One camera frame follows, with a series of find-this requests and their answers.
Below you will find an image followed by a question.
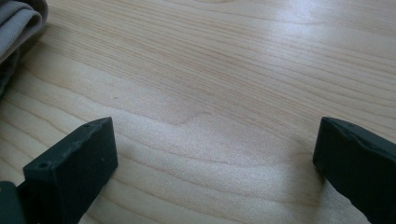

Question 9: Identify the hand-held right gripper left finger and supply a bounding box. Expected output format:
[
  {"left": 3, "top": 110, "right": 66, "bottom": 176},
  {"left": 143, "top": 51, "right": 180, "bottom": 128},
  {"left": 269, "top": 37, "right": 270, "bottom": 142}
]
[{"left": 22, "top": 116, "right": 119, "bottom": 224}]

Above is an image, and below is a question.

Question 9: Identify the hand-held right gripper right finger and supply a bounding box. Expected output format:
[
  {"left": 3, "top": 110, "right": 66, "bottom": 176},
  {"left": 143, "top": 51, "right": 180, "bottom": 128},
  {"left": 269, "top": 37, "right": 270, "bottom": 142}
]
[{"left": 312, "top": 116, "right": 396, "bottom": 224}]

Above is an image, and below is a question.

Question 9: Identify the grey cloth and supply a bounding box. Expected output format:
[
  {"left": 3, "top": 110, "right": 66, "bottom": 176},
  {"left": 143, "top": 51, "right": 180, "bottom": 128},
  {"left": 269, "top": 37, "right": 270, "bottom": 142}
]
[{"left": 0, "top": 0, "right": 50, "bottom": 96}]

